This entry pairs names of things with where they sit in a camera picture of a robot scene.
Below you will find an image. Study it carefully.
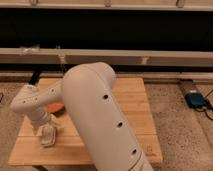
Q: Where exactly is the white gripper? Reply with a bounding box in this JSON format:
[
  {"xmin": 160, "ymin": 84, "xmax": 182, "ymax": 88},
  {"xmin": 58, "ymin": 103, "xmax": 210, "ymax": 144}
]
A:
[{"xmin": 30, "ymin": 112, "xmax": 53, "ymax": 135}]

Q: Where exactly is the white sponge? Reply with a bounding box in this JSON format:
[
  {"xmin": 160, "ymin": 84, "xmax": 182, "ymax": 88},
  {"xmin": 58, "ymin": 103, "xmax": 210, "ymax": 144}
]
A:
[{"xmin": 41, "ymin": 124, "xmax": 57, "ymax": 147}]

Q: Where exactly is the black table leg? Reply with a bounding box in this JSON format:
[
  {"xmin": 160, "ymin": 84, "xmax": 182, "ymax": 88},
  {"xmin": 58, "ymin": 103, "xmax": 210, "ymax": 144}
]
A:
[{"xmin": 29, "ymin": 70, "xmax": 42, "ymax": 85}]

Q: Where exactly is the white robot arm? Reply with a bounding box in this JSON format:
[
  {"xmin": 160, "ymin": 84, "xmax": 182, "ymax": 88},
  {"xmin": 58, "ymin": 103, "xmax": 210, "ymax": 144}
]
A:
[{"xmin": 10, "ymin": 62, "xmax": 154, "ymax": 171}]

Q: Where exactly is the black cable on floor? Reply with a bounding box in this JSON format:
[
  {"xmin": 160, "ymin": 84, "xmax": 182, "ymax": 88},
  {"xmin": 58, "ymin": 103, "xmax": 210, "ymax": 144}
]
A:
[{"xmin": 201, "ymin": 88, "xmax": 213, "ymax": 121}]

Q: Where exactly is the wooden table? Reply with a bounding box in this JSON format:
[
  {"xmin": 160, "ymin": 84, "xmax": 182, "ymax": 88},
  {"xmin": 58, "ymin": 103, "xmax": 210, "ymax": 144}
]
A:
[{"xmin": 8, "ymin": 78, "xmax": 163, "ymax": 166}]

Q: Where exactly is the white window rail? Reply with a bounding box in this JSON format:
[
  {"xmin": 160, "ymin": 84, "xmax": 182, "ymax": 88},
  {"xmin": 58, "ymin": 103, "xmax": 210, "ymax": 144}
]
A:
[{"xmin": 0, "ymin": 47, "xmax": 213, "ymax": 67}]

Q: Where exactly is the blue device on floor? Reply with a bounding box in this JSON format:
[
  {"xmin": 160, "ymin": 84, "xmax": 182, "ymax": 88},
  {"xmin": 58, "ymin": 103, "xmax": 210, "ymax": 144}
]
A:
[{"xmin": 184, "ymin": 90, "xmax": 207, "ymax": 108}]

